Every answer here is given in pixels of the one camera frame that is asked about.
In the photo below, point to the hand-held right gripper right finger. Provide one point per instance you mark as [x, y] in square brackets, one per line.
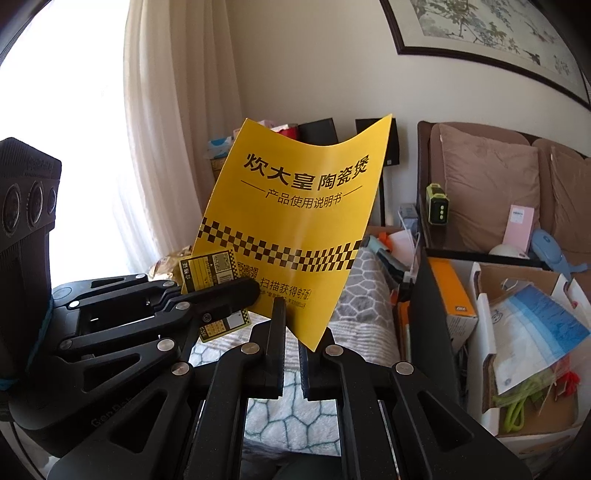
[307, 369]

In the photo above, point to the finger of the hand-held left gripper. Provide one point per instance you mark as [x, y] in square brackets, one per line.
[221, 295]
[115, 288]

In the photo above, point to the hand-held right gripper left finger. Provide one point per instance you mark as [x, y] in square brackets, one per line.
[277, 350]

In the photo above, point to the small yellow label card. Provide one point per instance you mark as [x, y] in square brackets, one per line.
[212, 272]

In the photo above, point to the brown snack packet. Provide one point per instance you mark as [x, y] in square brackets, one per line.
[171, 265]

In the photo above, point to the yellow instruction booklet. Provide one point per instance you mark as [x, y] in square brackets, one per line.
[295, 207]

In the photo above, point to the blue plastic pouch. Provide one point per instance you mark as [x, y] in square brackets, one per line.
[535, 327]

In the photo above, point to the grey printed blanket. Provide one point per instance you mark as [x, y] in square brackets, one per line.
[364, 286]

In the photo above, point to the gold tea box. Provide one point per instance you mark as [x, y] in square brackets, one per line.
[217, 168]

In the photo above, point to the blue tissue pack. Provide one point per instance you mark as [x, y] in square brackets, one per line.
[219, 145]

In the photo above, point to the pink paper bag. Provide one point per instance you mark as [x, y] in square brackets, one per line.
[401, 244]

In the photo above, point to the orange white carton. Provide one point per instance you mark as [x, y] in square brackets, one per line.
[455, 290]

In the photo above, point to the red gift bag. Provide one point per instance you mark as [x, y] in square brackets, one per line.
[288, 132]

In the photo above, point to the pink white carton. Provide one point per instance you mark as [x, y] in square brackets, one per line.
[272, 125]

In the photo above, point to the white curtain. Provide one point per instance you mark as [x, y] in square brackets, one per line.
[175, 115]

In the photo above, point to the white power strip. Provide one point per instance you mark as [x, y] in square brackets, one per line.
[408, 214]

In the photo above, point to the black speaker stand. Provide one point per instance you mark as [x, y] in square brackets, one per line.
[382, 194]

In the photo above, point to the black speaker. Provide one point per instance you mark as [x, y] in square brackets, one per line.
[393, 147]
[318, 131]

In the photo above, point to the green black portable lamp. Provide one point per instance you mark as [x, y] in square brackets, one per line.
[437, 203]

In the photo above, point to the white dome lamp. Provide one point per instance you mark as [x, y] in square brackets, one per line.
[505, 251]

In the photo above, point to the brown sofa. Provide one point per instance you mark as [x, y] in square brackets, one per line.
[425, 143]

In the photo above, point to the pink box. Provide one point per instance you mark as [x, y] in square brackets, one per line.
[519, 226]

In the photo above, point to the brown cushion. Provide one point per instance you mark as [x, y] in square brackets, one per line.
[572, 198]
[485, 184]

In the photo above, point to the blue massager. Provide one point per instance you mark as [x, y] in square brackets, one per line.
[549, 251]

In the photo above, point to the framed flower painting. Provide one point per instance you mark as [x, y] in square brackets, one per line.
[485, 37]

